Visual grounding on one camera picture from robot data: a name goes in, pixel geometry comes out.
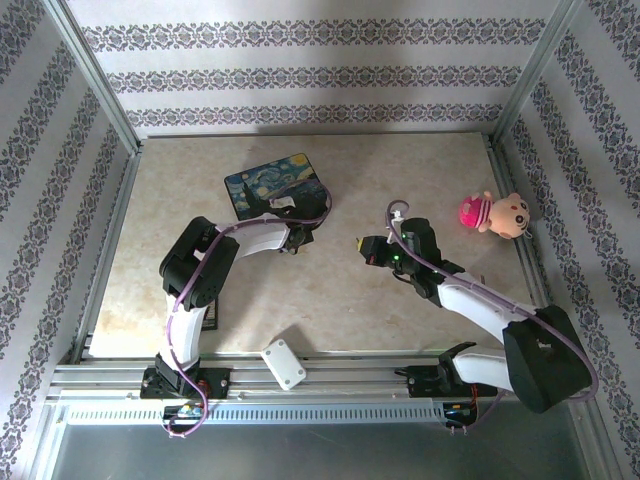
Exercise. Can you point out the starry night painted box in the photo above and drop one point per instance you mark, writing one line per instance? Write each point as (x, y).
(260, 182)

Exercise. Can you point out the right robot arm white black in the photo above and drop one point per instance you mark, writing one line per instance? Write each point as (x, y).
(480, 300)

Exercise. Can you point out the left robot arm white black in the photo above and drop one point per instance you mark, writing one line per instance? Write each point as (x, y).
(260, 240)

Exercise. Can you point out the pink plush toy doll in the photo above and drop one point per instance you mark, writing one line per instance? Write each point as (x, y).
(510, 217)

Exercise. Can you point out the white plastic block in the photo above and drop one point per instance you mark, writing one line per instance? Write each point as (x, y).
(282, 365)

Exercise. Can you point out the black battery pack orange label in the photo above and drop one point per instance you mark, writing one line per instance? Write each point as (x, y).
(212, 320)

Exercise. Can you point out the right base wiring connector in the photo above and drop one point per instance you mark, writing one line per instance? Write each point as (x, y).
(457, 412)

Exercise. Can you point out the base wiring connector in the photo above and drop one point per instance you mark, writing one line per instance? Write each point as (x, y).
(184, 411)
(457, 412)

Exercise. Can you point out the grey metal sheet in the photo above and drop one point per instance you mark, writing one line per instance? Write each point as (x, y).
(310, 452)

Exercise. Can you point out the left base wiring connector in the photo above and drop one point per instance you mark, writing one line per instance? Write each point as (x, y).
(184, 411)

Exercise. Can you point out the aluminium side rail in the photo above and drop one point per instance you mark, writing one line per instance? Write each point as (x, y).
(530, 270)
(112, 250)

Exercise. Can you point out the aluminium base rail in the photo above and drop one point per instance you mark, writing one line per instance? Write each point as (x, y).
(350, 372)

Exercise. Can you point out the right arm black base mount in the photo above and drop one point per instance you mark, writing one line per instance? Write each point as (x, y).
(420, 380)

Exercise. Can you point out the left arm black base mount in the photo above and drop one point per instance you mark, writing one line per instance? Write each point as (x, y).
(220, 382)

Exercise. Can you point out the aluminium frame post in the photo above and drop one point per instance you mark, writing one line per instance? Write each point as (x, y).
(535, 70)
(95, 80)

